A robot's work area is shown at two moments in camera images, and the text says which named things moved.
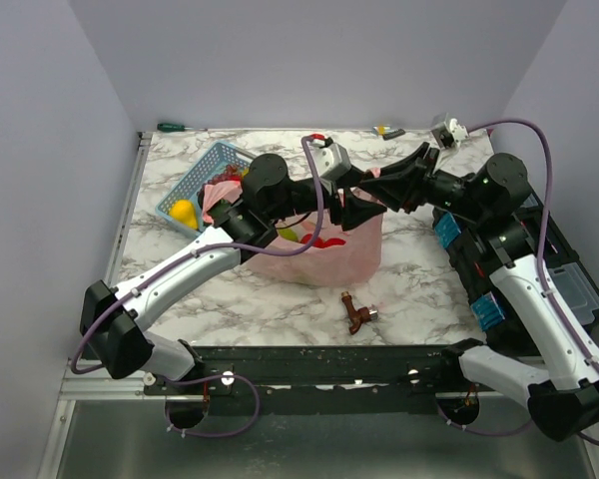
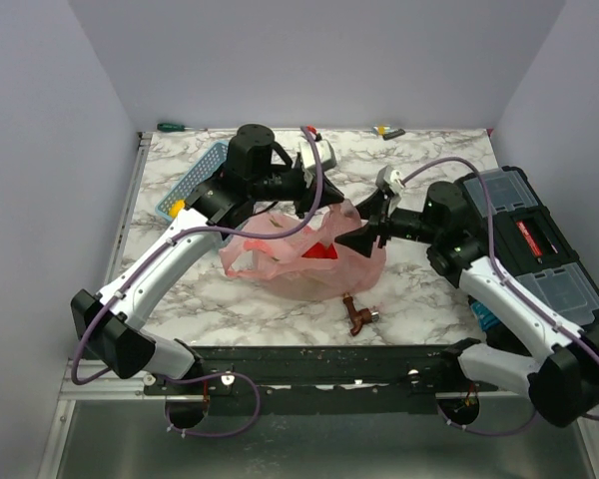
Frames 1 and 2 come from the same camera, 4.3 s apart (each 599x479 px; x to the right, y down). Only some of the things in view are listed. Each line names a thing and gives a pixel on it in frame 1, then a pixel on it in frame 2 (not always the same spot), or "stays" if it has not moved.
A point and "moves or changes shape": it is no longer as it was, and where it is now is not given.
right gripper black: (405, 183) to (375, 207)
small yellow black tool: (386, 132) stays
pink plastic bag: (347, 256) moves or changes shape
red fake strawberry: (320, 243) to (318, 250)
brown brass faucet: (359, 315) stays
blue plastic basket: (219, 156) stays
